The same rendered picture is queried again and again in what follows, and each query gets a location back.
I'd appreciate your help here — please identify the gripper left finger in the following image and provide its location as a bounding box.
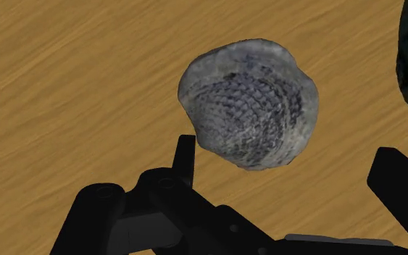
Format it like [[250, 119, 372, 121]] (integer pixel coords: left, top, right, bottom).
[[49, 134, 275, 255]]

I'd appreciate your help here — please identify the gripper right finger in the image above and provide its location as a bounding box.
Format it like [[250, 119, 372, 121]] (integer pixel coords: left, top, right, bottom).
[[367, 146, 408, 242]]

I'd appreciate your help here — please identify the grey woven basket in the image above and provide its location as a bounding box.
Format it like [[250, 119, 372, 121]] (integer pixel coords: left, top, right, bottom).
[[177, 38, 320, 172]]

